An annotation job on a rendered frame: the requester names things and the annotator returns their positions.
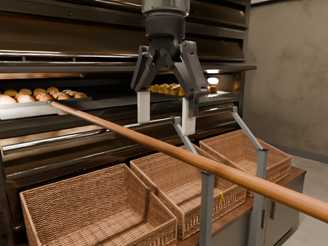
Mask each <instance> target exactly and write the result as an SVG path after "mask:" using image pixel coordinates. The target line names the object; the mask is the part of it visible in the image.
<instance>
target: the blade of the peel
mask: <svg viewBox="0 0 328 246"><path fill-rule="evenodd" d="M55 101H56V102H58V103H76V102H86V101H92V97H83V98H71V99H60V100H55ZM40 105H47V103H46V101H36V102H20V103H8V104H0V109H9V108H20V107H30V106H40Z"/></svg>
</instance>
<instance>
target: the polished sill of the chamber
mask: <svg viewBox="0 0 328 246"><path fill-rule="evenodd" d="M239 94H240V93H226V94H218V95H209V96H202V97H200V98H199V103H205V102H212V101H219V100H226V99H233V98H239ZM182 105H183V99H176V100H168V101H159V102H150V110H154V109H161V108H168V107H176V106H182ZM80 111H82V112H84V113H87V114H90V115H92V116H95V117H98V118H99V117H106V116H113V115H120V114H127V113H134V112H138V106H137V104H131V105H122V106H114V107H105V108H97V109H89V110H80ZM78 120H83V119H82V118H79V117H77V116H75V115H72V114H70V113H68V112H63V113H55V114H46V115H38V116H30V117H21V118H13V119H5V120H0V131H6V130H13V129H20V128H27V127H34V126H41V125H48V124H55V123H64V122H71V121H78Z"/></svg>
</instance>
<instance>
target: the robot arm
mask: <svg viewBox="0 0 328 246"><path fill-rule="evenodd" d="M189 11H190V0H142V13H143V14H144V15H145V16H147V19H146V20H145V35H146V37H147V38H148V39H149V40H150V45H149V46H143V45H140V47H139V57H138V60H137V64H136V68H135V71H134V75H133V79H132V82H131V89H134V90H135V91H136V92H137V106H138V124H142V123H149V122H150V92H149V90H148V88H149V87H150V85H151V83H152V81H153V79H154V77H155V76H156V74H157V72H158V70H160V69H161V68H169V69H171V70H172V71H173V73H174V75H175V76H176V78H177V80H178V82H179V84H180V86H181V87H182V89H183V91H184V93H185V95H186V96H185V98H183V115H182V136H188V135H192V134H195V119H196V117H197V116H198V108H199V98H200V97H202V96H206V95H208V94H209V89H208V87H207V84H206V81H205V77H204V74H203V71H202V68H201V65H200V62H199V59H198V56H197V47H196V42H193V41H183V42H182V39H183V38H184V37H185V19H184V17H186V16H187V15H188V14H189ZM181 54H183V59H184V60H183V59H182V57H181ZM185 66H186V67H185ZM137 82H138V83H137Z"/></svg>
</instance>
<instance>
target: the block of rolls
mask: <svg viewBox="0 0 328 246"><path fill-rule="evenodd" d="M207 87H208V89H209V93H215V92H217V91H218V89H217V88H216V87H215V86H211V87H209V86H207ZM148 90H149V91H150V92H151V91H152V92H159V93H165V94H171V95H179V96H186V95H185V93H184V91H183V89H182V87H181V86H180V84H176V83H172V84H169V85H168V84H165V83H164V84H162V85H158V84H155V85H150V87H149V88H148Z"/></svg>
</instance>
